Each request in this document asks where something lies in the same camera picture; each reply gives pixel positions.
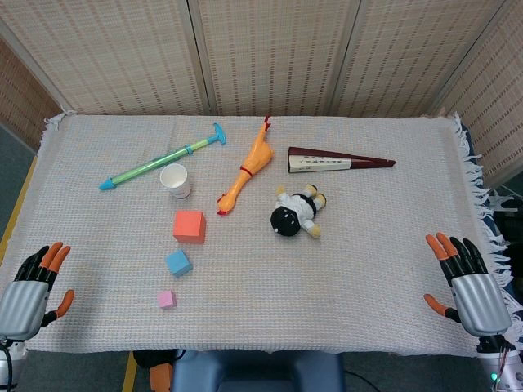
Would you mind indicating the green blue water squirter toy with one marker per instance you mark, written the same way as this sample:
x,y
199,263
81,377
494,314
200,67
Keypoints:
x,y
155,163

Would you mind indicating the folded dark red hand fan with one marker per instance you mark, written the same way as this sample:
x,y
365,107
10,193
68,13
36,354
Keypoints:
x,y
323,162

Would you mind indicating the small pink foam block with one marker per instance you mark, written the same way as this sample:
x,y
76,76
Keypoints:
x,y
166,299

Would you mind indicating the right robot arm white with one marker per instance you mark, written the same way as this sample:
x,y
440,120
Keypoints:
x,y
504,363

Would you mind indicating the large orange foam block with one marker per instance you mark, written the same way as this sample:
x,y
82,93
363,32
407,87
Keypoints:
x,y
188,226

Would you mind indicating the black orange object under table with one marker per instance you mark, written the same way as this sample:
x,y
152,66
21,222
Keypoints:
x,y
157,373

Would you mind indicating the white paper cup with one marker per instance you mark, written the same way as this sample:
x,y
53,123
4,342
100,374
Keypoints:
x,y
176,183

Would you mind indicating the medium blue foam block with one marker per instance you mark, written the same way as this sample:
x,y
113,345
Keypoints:
x,y
178,263

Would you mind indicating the blue robot torso base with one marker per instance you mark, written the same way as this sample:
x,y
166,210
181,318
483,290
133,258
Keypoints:
x,y
257,373

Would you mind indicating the right robot hand silver orange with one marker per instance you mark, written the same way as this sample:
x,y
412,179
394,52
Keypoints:
x,y
482,304

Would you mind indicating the plush doll black head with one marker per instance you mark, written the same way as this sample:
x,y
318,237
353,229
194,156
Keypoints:
x,y
288,220

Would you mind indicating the left robot hand silver orange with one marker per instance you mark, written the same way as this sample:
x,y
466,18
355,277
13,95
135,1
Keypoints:
x,y
22,302

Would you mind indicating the white woven tablecloth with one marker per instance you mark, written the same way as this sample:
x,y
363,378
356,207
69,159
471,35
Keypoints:
x,y
286,277

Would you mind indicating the black equipment beside table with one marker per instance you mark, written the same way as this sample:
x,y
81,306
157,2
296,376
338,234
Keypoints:
x,y
510,228

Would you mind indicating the beige bamboo folding screen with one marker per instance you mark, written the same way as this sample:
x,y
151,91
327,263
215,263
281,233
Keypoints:
x,y
269,53

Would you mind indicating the orange rubber chicken toy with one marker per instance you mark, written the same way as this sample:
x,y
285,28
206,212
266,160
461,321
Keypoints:
x,y
255,157

